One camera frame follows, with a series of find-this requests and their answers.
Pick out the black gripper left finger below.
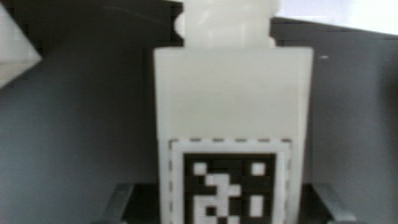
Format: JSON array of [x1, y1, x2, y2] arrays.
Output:
[[103, 183, 160, 224]]

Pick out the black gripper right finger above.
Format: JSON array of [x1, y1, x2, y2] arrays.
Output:
[[298, 184, 357, 224]]

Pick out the white leg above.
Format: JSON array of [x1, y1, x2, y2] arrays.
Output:
[[154, 0, 312, 224]]

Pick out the white L-shaped obstacle fence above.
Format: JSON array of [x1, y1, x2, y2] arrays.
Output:
[[0, 3, 42, 88]]

